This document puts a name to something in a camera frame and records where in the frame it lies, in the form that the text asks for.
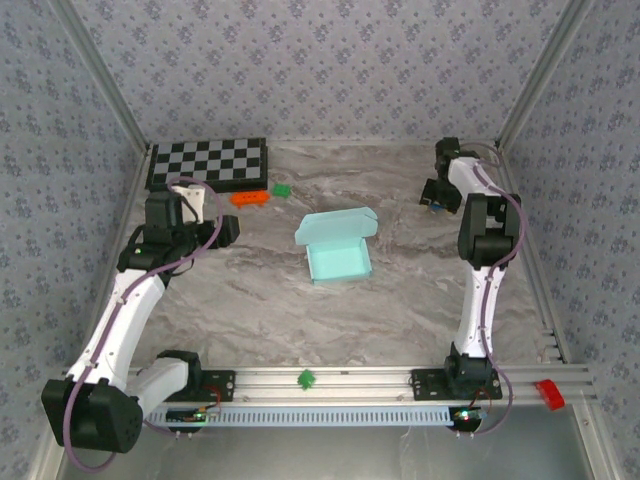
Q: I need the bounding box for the aluminium frame cross rail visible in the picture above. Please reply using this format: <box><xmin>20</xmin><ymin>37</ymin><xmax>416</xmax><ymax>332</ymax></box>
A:
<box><xmin>53</xmin><ymin>364</ymin><xmax>599</xmax><ymax>406</ymax></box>

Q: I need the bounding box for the black and white chessboard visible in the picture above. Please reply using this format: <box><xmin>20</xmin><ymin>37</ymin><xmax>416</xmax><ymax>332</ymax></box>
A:
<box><xmin>144</xmin><ymin>137</ymin><xmax>270</xmax><ymax>199</ymax></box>

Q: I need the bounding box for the aluminium frame side rail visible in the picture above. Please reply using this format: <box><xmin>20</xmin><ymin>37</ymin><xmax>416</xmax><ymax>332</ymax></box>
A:
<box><xmin>489</xmin><ymin>142</ymin><xmax>571</xmax><ymax>364</ymax></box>
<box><xmin>77</xmin><ymin>143</ymin><xmax>154</xmax><ymax>366</ymax></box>

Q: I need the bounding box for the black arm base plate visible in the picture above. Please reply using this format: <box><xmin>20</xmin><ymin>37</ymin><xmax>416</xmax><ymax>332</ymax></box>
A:
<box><xmin>410</xmin><ymin>368</ymin><xmax>503</xmax><ymax>402</ymax></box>
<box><xmin>164</xmin><ymin>368</ymin><xmax>237</xmax><ymax>404</ymax></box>

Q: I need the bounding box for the aluminium frame post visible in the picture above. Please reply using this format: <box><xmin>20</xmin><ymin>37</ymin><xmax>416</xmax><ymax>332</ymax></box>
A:
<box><xmin>497</xmin><ymin>0</ymin><xmax>596</xmax><ymax>151</ymax></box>
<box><xmin>49</xmin><ymin>0</ymin><xmax>151</xmax><ymax>151</ymax></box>

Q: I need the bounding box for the grey slotted cable duct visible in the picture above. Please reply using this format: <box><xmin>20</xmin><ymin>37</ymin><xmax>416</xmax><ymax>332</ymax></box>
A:
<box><xmin>144</xmin><ymin>404</ymin><xmax>459</xmax><ymax>429</ymax></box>

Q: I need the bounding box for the grey metal sheet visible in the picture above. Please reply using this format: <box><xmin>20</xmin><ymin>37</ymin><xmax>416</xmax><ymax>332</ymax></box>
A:
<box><xmin>54</xmin><ymin>424</ymin><xmax>599</xmax><ymax>480</ymax></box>

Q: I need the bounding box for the light teal paper box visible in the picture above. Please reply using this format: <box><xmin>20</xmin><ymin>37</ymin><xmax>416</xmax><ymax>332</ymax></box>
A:
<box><xmin>293</xmin><ymin>207</ymin><xmax>379</xmax><ymax>287</ymax></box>

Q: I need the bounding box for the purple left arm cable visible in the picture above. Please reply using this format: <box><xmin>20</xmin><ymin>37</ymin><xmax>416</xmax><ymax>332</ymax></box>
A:
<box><xmin>67</xmin><ymin>175</ymin><xmax>224</xmax><ymax>474</ymax></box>

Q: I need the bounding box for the small circuit board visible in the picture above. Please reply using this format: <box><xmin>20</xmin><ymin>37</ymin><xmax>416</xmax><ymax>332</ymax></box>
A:
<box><xmin>448</xmin><ymin>405</ymin><xmax>487</xmax><ymax>431</ymax></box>
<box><xmin>165</xmin><ymin>405</ymin><xmax>221</xmax><ymax>425</ymax></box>

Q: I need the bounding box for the orange toy block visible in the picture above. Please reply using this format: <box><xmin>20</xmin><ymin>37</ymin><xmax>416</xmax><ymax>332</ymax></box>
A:
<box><xmin>229</xmin><ymin>189</ymin><xmax>271</xmax><ymax>209</ymax></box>

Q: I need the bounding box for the red plastic piece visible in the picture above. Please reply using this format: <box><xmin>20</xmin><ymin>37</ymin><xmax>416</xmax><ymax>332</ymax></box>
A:
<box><xmin>534</xmin><ymin>379</ymin><xmax>566</xmax><ymax>412</ymax></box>

